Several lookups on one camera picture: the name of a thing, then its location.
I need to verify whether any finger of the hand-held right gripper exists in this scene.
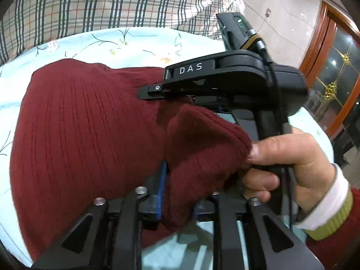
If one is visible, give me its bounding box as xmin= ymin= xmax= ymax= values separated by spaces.
xmin=137 ymin=54 xmax=223 ymax=100
xmin=192 ymin=96 xmax=237 ymax=125

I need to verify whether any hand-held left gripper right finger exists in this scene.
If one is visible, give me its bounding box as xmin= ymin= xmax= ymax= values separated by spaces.
xmin=193 ymin=191 xmax=324 ymax=270

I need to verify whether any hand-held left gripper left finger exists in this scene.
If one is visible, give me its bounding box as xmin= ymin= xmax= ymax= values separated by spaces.
xmin=31 ymin=160 xmax=170 ymax=270

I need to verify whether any maroon hooded knit sweater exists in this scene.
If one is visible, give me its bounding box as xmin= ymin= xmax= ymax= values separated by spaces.
xmin=10 ymin=58 xmax=253 ymax=261

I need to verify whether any person's right forearm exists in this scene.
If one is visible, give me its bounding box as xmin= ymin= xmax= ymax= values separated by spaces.
xmin=292 ymin=162 xmax=360 ymax=270

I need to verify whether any person's right hand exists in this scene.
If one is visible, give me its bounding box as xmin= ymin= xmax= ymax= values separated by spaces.
xmin=242 ymin=127 xmax=336 ymax=218

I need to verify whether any wooden framed glass door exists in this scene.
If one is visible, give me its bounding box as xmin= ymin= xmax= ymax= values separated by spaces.
xmin=298 ymin=0 xmax=360 ymax=169

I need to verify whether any light blue floral bedsheet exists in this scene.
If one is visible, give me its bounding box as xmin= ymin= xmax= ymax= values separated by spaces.
xmin=0 ymin=27 xmax=336 ymax=270

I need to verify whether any plaid checked quilt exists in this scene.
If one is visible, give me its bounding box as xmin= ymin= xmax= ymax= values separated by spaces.
xmin=0 ymin=0 xmax=246 ymax=66

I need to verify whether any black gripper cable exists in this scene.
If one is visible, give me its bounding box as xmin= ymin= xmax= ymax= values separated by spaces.
xmin=268 ymin=60 xmax=299 ymax=226

